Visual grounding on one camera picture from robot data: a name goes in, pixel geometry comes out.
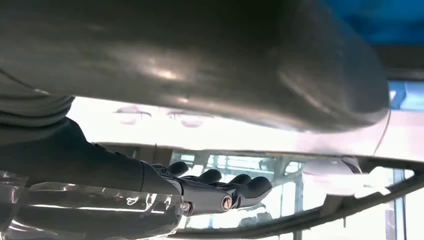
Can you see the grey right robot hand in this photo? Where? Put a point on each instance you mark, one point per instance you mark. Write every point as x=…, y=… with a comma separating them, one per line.
x=165, y=49

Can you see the white car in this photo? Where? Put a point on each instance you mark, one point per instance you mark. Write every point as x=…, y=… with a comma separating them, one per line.
x=265, y=139

